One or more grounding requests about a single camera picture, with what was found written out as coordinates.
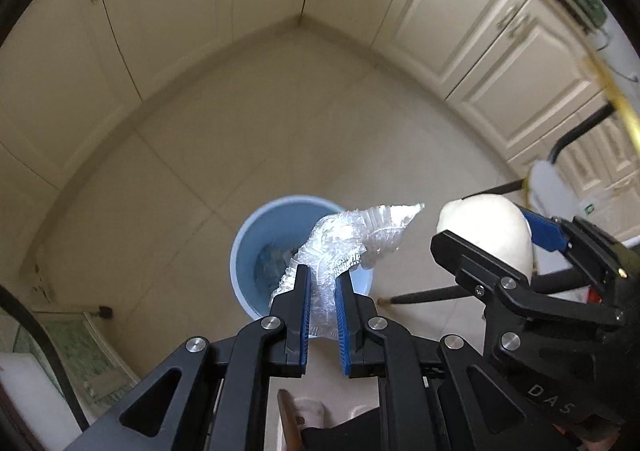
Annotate white steamed bun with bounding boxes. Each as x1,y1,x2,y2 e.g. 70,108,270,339
436,195,535,282

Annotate black cable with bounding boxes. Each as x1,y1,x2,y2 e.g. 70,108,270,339
0,283,88,432

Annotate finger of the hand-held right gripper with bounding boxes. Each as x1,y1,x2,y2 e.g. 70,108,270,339
522,208,640,312
430,229,627,333

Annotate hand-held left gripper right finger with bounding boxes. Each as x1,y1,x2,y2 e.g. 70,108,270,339
335,275,576,451

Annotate blue plastic bin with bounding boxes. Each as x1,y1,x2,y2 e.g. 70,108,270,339
230,196,375,322

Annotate patterned glass door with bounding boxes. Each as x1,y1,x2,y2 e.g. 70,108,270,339
0,306,141,432

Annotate clear plastic wrap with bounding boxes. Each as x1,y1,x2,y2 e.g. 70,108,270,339
269,202,426,338

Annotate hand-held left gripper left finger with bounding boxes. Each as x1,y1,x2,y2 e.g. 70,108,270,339
65,263,312,451

